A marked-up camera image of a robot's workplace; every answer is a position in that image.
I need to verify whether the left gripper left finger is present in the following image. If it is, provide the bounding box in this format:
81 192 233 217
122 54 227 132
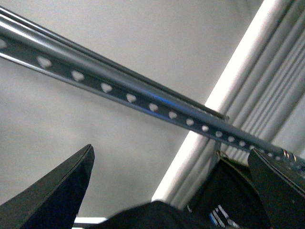
0 145 95 229

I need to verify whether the grey front perforated rack rail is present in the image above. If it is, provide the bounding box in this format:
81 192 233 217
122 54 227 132
0 19 305 175

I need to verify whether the grey perforated rack rail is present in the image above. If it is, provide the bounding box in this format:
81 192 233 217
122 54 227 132
0 8 227 120
0 19 305 175

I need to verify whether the black t-shirt with print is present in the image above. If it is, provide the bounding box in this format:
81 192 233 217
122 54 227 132
86 201 191 229

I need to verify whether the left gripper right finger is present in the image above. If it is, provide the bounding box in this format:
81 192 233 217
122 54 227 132
248 148 305 229

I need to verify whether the black hanging t-shirt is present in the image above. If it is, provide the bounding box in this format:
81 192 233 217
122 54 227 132
184 154 272 229

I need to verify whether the grey rear perforated rack rail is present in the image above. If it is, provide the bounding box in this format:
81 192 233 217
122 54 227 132
0 8 227 120

